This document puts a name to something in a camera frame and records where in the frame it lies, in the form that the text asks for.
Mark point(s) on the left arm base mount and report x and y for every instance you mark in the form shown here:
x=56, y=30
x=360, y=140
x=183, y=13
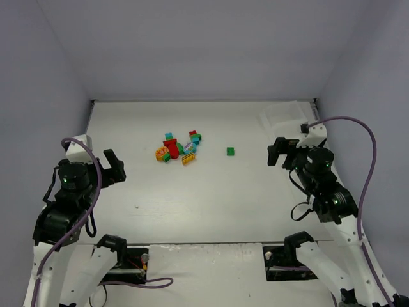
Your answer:
x=120, y=263

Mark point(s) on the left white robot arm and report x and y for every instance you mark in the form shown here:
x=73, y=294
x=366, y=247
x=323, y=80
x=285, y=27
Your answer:
x=59, y=226

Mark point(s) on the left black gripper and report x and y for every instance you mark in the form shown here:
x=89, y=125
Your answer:
x=104, y=173

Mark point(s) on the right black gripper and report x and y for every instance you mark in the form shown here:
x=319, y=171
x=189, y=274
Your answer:
x=288, y=153

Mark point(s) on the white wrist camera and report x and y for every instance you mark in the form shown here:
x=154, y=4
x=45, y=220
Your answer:
x=76, y=153
x=313, y=136

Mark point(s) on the blue flower face lego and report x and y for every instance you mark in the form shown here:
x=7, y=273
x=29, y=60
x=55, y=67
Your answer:
x=189, y=148

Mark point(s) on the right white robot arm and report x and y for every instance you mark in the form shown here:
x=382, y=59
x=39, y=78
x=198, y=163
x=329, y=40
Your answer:
x=362, y=283

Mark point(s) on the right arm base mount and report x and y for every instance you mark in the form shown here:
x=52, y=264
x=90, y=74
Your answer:
x=281, y=263

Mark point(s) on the red long lego brick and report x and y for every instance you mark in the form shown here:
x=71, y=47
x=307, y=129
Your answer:
x=170, y=142

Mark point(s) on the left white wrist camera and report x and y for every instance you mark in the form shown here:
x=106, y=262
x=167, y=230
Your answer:
x=76, y=153

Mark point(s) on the yellow orange flower lego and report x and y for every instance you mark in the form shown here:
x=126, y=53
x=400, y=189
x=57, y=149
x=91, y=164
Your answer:
x=160, y=152

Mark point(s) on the red rounded lego brick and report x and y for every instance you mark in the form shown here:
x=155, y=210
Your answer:
x=173, y=150

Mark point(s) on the green rounded lego brick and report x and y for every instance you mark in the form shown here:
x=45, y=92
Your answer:
x=180, y=148

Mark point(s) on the clear plastic compartment tray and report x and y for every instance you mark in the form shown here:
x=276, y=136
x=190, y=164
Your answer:
x=282, y=120

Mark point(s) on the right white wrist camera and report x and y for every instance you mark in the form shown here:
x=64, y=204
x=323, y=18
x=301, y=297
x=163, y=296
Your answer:
x=313, y=136

